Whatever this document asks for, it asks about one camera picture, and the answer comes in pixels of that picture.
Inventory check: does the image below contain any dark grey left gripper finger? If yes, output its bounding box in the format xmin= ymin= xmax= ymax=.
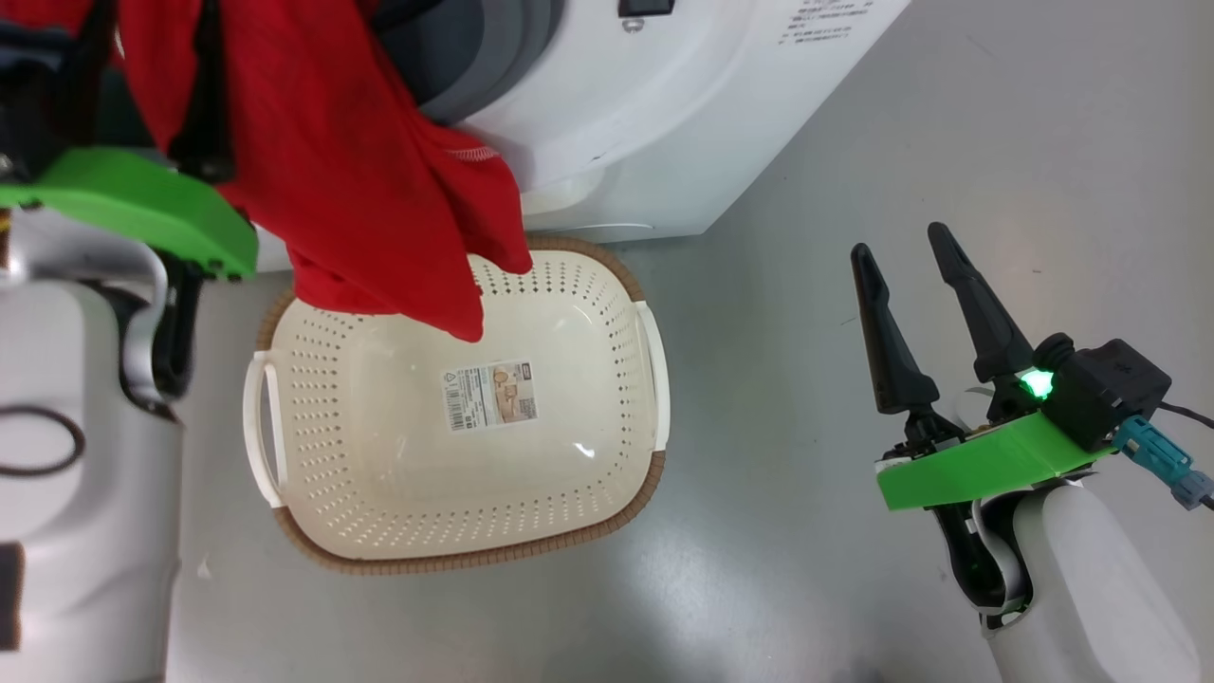
xmin=171 ymin=0 xmax=238 ymax=186

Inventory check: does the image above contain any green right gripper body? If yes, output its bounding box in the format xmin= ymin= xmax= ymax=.
xmin=875 ymin=370 xmax=1120 ymax=513

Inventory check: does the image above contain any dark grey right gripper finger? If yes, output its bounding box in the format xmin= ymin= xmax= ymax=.
xmin=851 ymin=243 xmax=940 ymax=416
xmin=928 ymin=222 xmax=1037 ymax=385

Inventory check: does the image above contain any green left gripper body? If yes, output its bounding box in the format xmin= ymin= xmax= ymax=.
xmin=0 ymin=147 xmax=259 ymax=281

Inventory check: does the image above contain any red garment with white trim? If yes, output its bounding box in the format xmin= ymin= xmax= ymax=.
xmin=0 ymin=0 xmax=532 ymax=342

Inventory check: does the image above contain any grey rubber door gasket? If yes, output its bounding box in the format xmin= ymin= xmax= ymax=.
xmin=375 ymin=0 xmax=570 ymax=126

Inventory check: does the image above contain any white front-load washing machine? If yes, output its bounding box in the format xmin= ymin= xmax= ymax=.
xmin=375 ymin=0 xmax=911 ymax=246

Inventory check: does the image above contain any cream perforated basket brown rim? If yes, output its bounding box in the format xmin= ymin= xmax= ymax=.
xmin=242 ymin=237 xmax=671 ymax=577

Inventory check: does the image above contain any paper product label sticker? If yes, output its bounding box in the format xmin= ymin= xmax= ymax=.
xmin=441 ymin=359 xmax=539 ymax=433

